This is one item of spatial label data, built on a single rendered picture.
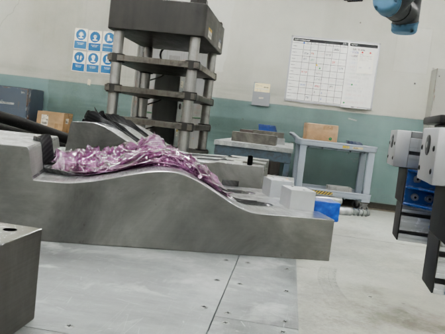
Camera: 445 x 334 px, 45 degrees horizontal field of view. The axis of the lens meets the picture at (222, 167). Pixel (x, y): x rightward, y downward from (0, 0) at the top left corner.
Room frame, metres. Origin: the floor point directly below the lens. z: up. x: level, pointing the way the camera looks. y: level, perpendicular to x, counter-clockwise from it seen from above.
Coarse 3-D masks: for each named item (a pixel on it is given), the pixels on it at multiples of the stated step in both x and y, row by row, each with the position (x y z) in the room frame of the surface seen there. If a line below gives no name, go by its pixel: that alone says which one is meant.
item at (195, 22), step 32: (128, 0) 5.05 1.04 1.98; (160, 0) 5.02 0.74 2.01; (192, 0) 5.03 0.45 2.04; (128, 32) 5.25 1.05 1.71; (160, 32) 5.02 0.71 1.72; (192, 32) 4.98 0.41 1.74; (128, 64) 5.42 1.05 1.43; (160, 64) 5.04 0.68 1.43; (192, 64) 5.00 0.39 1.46; (160, 96) 5.17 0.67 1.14; (192, 96) 5.00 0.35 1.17; (160, 128) 6.33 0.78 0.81; (192, 128) 5.04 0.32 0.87
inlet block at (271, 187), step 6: (264, 180) 0.88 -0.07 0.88; (270, 180) 0.84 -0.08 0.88; (276, 180) 0.84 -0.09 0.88; (282, 180) 0.84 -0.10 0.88; (288, 180) 0.86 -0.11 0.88; (264, 186) 0.87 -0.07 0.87; (270, 186) 0.84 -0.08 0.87; (276, 186) 0.84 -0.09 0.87; (264, 192) 0.87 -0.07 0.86; (270, 192) 0.84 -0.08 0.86; (276, 192) 0.84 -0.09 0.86; (330, 198) 0.88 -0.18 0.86; (336, 198) 0.88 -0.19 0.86
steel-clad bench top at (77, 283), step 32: (64, 256) 0.56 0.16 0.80; (96, 256) 0.58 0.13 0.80; (128, 256) 0.59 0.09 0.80; (160, 256) 0.61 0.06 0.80; (192, 256) 0.63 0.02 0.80; (224, 256) 0.64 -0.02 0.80; (256, 256) 0.66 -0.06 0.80; (64, 288) 0.46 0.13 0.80; (96, 288) 0.47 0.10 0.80; (128, 288) 0.48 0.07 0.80; (160, 288) 0.50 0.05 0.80; (192, 288) 0.51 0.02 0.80; (224, 288) 0.52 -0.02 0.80; (256, 288) 0.53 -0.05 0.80; (288, 288) 0.54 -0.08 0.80; (32, 320) 0.39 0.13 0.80; (64, 320) 0.39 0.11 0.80; (96, 320) 0.40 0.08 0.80; (128, 320) 0.41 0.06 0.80; (160, 320) 0.42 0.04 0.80; (192, 320) 0.42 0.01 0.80; (224, 320) 0.43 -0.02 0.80; (256, 320) 0.44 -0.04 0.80; (288, 320) 0.45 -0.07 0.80
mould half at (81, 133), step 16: (80, 128) 1.01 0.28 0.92; (96, 128) 1.01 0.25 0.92; (112, 128) 1.03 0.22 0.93; (128, 128) 1.14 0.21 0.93; (80, 144) 1.01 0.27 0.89; (96, 144) 1.01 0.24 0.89; (112, 144) 1.01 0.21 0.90; (208, 160) 1.02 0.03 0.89; (224, 160) 1.03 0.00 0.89; (240, 160) 1.08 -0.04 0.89; (224, 176) 0.98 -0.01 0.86; (240, 176) 0.98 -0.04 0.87; (256, 176) 0.97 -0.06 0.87
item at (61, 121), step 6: (42, 114) 7.51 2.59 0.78; (48, 114) 7.49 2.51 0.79; (54, 114) 7.48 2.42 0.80; (60, 114) 7.47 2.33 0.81; (66, 114) 7.53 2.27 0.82; (72, 114) 7.73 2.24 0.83; (36, 120) 7.52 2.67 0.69; (42, 120) 7.51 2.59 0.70; (48, 120) 7.50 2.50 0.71; (54, 120) 7.48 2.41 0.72; (60, 120) 7.46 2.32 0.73; (66, 120) 7.55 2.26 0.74; (48, 126) 7.49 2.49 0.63; (54, 126) 7.48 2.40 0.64; (60, 126) 7.46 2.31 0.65; (66, 126) 7.57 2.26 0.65; (66, 132) 7.60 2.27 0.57
